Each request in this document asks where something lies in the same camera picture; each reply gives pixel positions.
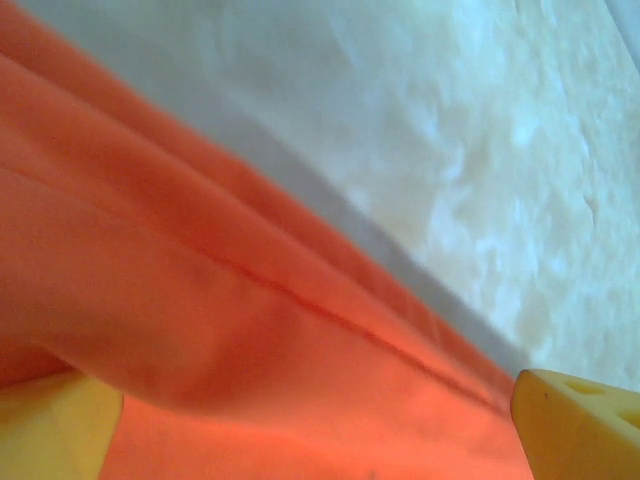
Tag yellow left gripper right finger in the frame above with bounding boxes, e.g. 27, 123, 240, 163
510, 368, 640, 480

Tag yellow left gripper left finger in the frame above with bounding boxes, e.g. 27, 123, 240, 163
0, 368, 125, 480

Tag red-orange shorts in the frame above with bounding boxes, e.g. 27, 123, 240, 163
0, 0, 534, 480

